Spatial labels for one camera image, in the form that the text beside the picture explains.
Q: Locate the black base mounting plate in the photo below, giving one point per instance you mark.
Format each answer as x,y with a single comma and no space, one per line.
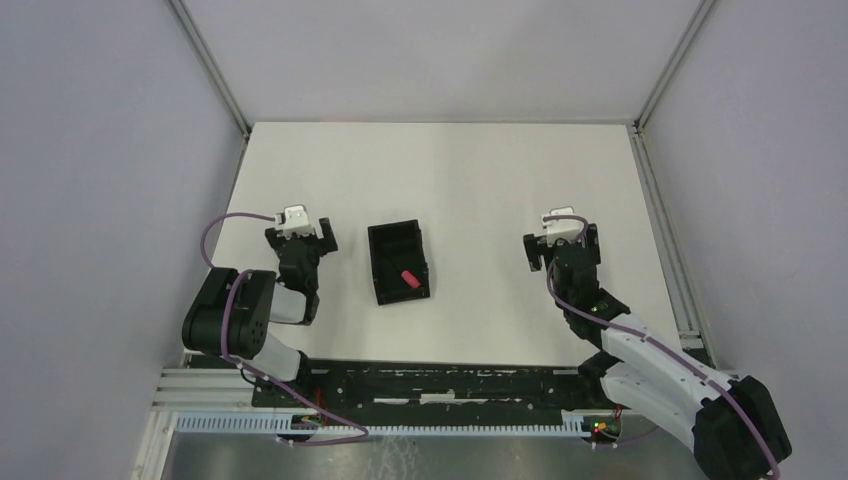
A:
449,414

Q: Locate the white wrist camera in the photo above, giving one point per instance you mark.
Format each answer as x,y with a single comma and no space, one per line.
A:
293,222
563,225

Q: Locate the aluminium front rail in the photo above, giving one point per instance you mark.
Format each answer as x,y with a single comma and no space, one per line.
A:
199,391

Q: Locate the black plastic bin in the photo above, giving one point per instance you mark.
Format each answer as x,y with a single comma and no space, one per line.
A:
392,245

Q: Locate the right aluminium corner post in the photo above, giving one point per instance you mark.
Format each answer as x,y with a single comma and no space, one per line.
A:
699,18

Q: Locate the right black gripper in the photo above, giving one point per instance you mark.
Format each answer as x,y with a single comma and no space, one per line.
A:
563,246

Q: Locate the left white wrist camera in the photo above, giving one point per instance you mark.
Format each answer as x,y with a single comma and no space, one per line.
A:
293,222

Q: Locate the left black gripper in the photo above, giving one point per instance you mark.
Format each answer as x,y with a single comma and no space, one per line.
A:
301,241

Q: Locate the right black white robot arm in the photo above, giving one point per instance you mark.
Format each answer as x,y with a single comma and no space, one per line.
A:
730,425

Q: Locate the aluminium corner post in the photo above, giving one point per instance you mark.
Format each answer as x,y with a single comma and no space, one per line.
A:
209,64
699,18

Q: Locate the right aluminium side rail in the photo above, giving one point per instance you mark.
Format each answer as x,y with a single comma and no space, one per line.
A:
691,323

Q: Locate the white slotted cable duct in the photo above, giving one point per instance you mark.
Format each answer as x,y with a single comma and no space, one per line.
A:
273,423

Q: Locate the left aluminium corner post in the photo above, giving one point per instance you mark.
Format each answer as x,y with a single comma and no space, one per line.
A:
209,64

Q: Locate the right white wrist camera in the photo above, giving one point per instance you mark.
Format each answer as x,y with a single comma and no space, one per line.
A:
563,225

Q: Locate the red handled screwdriver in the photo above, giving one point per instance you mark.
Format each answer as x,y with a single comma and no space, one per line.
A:
409,278

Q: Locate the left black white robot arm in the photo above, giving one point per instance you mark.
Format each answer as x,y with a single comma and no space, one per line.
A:
231,313

